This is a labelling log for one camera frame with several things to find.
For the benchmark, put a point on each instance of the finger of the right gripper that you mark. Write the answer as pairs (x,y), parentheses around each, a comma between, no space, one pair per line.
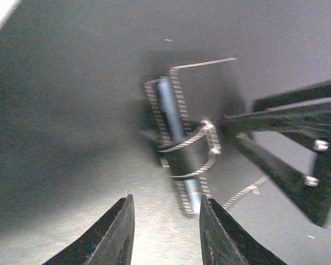
(311,92)
(311,124)

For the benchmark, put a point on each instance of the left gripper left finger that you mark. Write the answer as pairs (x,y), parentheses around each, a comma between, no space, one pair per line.
(108,241)

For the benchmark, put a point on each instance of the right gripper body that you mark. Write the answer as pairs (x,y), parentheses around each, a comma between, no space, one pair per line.
(322,172)

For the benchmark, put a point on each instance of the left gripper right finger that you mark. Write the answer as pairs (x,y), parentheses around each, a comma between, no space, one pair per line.
(225,242)

